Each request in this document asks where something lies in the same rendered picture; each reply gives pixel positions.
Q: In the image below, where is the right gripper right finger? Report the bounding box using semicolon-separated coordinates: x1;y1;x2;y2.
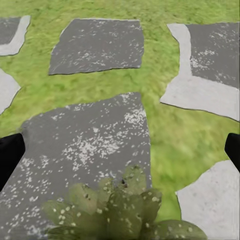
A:
224;132;240;172

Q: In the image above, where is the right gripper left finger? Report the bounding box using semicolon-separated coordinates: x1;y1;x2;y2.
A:
0;130;26;191

